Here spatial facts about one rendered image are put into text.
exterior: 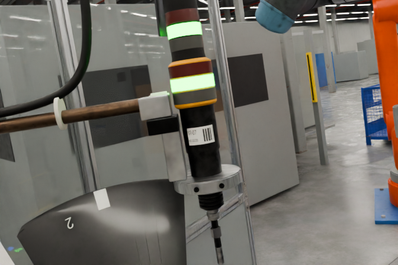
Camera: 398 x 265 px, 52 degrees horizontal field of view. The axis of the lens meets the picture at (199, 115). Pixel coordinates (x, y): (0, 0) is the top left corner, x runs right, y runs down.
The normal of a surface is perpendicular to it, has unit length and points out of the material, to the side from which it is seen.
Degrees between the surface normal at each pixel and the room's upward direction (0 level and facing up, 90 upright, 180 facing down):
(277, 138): 90
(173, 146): 90
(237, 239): 90
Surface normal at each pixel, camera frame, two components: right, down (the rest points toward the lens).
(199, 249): 0.82, -0.07
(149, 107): 0.02, 0.09
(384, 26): -0.37, 0.25
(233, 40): 0.62, -0.02
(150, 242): -0.05, -0.71
